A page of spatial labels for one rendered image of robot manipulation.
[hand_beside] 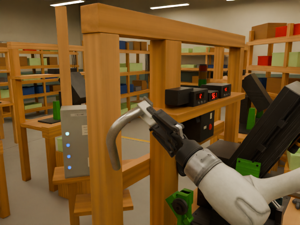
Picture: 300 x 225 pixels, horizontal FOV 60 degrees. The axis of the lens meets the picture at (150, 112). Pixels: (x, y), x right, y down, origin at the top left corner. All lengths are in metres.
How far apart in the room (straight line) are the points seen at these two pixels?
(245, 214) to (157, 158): 0.74
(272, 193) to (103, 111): 0.57
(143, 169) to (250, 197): 0.76
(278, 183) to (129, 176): 0.67
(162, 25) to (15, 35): 11.23
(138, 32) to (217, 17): 9.84
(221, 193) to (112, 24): 0.63
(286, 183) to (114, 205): 0.61
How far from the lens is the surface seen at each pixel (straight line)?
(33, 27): 12.75
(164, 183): 1.34
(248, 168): 1.40
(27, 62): 8.73
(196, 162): 0.66
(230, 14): 10.71
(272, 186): 0.80
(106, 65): 0.91
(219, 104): 1.47
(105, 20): 0.92
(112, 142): 0.79
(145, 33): 1.07
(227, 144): 1.72
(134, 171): 1.26
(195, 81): 10.44
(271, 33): 5.23
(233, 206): 0.63
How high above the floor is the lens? 1.76
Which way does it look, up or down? 12 degrees down
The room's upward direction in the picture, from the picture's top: straight up
